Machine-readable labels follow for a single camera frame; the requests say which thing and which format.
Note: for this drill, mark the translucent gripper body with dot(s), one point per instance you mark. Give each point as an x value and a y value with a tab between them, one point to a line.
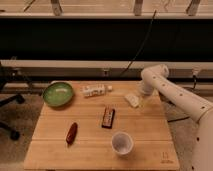
143	100

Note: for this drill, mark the white sponge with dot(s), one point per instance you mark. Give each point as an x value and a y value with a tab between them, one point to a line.
132	99

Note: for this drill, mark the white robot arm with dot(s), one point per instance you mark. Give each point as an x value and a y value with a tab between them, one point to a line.
199	109

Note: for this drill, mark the chocolate bar brown wrapper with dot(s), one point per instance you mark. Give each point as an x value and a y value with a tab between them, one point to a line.
108	118

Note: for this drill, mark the white paper cup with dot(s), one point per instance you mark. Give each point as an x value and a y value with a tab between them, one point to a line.
122	143

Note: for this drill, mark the red sausage snack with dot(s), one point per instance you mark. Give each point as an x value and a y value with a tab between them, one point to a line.
72	133

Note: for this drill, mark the green bowl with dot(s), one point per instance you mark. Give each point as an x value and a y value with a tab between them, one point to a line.
58	94

